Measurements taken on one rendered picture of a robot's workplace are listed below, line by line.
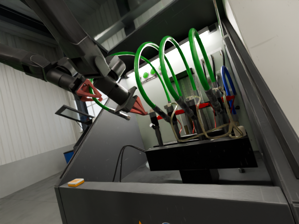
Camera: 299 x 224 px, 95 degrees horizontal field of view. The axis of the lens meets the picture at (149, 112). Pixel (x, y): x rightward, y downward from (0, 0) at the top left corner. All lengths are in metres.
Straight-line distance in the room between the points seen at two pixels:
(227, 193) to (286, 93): 0.29
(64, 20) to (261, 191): 0.47
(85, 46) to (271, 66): 0.47
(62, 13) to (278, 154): 0.46
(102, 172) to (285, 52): 0.77
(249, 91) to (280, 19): 0.24
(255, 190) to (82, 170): 0.59
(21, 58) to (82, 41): 0.30
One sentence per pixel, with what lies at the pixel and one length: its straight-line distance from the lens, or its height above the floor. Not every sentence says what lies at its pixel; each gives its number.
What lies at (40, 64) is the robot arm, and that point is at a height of 1.38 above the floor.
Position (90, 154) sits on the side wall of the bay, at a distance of 0.71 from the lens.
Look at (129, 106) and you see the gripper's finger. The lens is 0.44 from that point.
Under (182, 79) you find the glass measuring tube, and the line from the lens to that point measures 0.79.
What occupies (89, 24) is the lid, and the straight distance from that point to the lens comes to 0.89.
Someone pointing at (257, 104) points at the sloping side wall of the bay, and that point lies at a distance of 0.34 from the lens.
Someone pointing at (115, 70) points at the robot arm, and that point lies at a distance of 0.47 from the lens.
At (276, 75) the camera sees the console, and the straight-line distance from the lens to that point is 0.48.
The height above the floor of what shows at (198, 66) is 1.18.
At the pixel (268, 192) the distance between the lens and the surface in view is 0.28.
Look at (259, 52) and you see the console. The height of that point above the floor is 1.19.
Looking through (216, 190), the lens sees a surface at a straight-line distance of 0.28.
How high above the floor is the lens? 1.09
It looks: 3 degrees up
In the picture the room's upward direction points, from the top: 16 degrees counter-clockwise
